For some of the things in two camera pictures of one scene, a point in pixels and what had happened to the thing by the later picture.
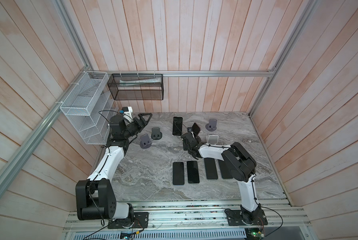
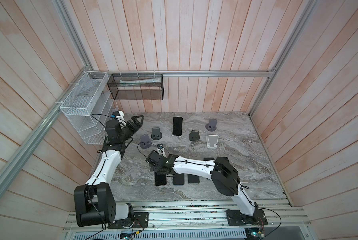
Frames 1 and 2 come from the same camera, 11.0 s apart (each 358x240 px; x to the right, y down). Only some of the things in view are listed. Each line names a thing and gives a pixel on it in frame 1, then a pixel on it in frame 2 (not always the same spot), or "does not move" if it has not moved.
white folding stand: (213, 139) does not move
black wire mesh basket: (136, 86) does not move
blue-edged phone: (178, 173) does not move
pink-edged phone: (195, 128) → (160, 178)
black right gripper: (184, 147) → (153, 168)
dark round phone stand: (156, 134) does not move
